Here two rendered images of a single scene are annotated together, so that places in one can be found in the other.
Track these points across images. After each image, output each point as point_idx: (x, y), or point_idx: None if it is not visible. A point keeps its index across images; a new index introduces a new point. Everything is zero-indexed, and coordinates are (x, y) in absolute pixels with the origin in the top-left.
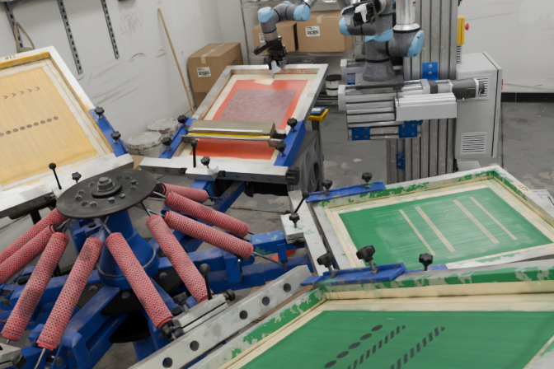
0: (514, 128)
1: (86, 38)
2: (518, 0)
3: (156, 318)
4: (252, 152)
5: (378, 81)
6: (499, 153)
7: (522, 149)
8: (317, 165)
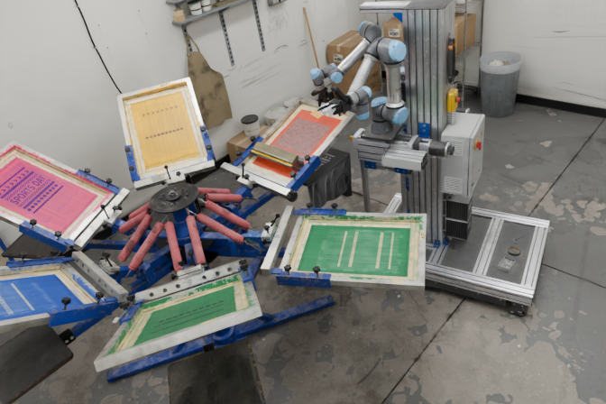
0: (592, 150)
1: (240, 39)
2: None
3: (175, 268)
4: (284, 170)
5: (377, 135)
6: (558, 173)
7: (583, 173)
8: (348, 177)
